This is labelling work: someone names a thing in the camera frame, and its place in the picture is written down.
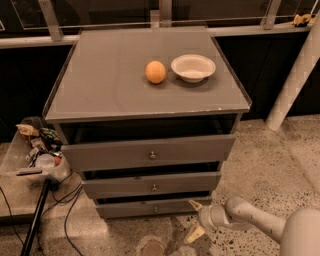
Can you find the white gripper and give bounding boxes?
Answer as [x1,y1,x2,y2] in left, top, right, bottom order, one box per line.
[184,200,230,244]

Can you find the grey bottom drawer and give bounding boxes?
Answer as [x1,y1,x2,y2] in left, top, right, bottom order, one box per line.
[94,196,211,219]

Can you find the grey drawer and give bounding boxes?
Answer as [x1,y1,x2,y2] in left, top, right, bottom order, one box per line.
[94,196,211,219]
[62,134,235,172]
[82,172,221,199]

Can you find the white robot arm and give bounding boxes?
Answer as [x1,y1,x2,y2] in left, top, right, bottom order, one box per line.
[185,196,320,256]

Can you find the grey middle drawer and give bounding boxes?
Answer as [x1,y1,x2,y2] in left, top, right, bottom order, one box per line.
[82,172,221,199]

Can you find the grey top drawer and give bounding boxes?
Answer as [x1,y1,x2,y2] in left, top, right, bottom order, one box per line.
[62,134,235,172]

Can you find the grey drawer cabinet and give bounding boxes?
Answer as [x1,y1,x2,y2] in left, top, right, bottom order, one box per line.
[42,25,252,221]

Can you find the white paper bowl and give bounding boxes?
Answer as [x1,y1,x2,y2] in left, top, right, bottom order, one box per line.
[171,54,216,83]

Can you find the orange fruit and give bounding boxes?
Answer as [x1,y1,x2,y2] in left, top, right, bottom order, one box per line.
[145,61,166,84]

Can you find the black tripod leg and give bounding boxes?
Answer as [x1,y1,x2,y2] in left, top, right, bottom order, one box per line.
[20,179,51,256]

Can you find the white cup in bin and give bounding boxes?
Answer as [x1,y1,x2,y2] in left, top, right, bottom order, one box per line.
[35,154,55,168]

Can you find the green snack bag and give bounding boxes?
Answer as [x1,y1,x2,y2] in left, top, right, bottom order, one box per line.
[39,128,62,146]

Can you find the white diagonal pole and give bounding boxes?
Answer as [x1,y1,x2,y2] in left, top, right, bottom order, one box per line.
[265,10,320,131]

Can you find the black floor cable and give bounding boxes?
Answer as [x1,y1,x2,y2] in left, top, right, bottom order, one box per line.
[0,171,84,256]

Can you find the metal window rail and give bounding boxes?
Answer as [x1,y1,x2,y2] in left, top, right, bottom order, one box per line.
[0,0,320,50]

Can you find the yellow clamp on rail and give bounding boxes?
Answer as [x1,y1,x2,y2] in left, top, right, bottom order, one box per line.
[293,14,312,27]

